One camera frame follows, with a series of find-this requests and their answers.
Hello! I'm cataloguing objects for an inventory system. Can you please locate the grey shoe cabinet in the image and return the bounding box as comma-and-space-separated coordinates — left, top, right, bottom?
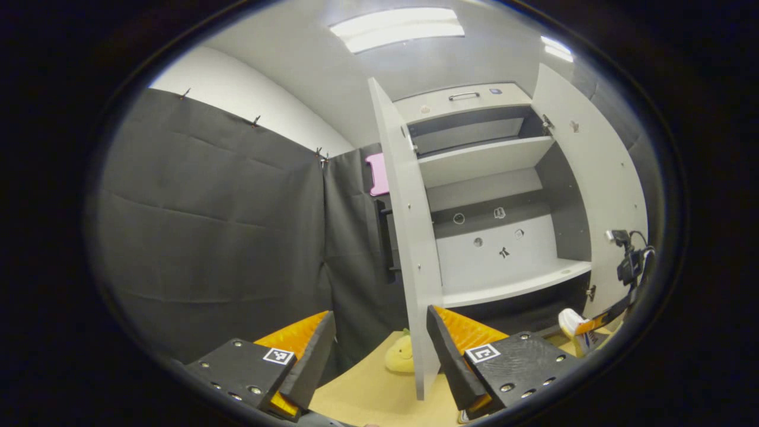
391, 82, 594, 336

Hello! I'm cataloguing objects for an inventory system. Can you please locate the black backdrop cloth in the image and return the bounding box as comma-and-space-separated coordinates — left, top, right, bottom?
89, 88, 416, 371

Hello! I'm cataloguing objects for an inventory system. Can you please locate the grey shoe cabinet door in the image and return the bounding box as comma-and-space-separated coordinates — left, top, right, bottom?
530, 62, 649, 321
368, 77, 445, 401

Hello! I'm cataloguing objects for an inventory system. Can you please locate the grey cabinet shelf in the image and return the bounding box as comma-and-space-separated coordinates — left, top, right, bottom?
417, 136, 555, 189
442, 258, 592, 309

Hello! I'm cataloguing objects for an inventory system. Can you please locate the black door handle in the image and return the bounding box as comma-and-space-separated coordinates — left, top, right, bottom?
374, 199, 403, 284

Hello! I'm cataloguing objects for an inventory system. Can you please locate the grey cabinet drawer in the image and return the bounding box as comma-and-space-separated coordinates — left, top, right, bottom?
393, 83, 533, 124

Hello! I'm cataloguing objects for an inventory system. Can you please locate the yellow plush toy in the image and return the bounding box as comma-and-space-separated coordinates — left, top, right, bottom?
384, 329, 417, 374

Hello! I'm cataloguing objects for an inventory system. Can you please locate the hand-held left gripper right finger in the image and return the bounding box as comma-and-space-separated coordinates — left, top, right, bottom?
426, 305, 585, 422

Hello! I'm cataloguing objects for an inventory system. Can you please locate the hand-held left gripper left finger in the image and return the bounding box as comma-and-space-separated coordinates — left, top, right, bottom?
184, 310, 337, 423

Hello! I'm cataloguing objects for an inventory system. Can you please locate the small ceiling light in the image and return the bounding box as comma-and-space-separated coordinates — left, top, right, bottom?
541, 36, 575, 63

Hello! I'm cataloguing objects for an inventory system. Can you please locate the large ceiling light panel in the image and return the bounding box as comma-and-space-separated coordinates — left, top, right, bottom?
329, 7, 466, 54

